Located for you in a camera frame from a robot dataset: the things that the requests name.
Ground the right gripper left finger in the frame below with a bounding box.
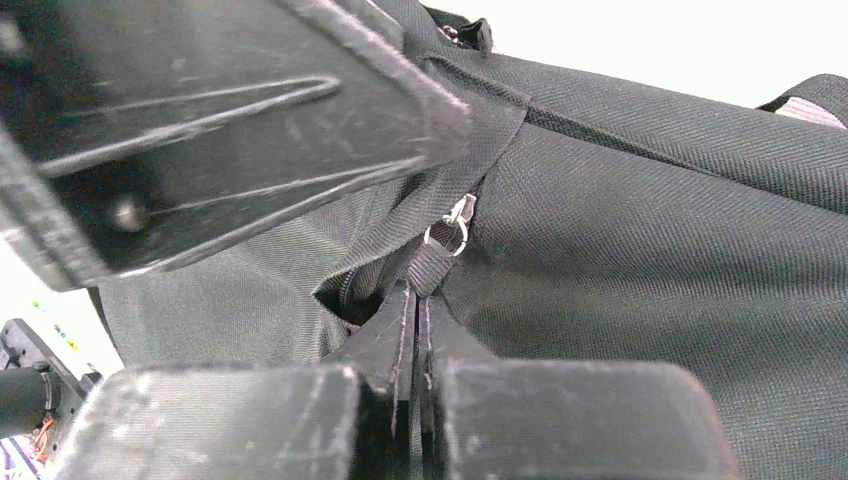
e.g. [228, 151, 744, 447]
[324, 282, 417, 479]

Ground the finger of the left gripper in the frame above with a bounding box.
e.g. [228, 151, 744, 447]
[335, 0, 404, 48]
[1, 1, 470, 291]

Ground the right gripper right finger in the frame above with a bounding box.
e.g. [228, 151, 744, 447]
[417, 295, 497, 479]

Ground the black backpack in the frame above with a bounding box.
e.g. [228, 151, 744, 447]
[99, 1, 847, 479]

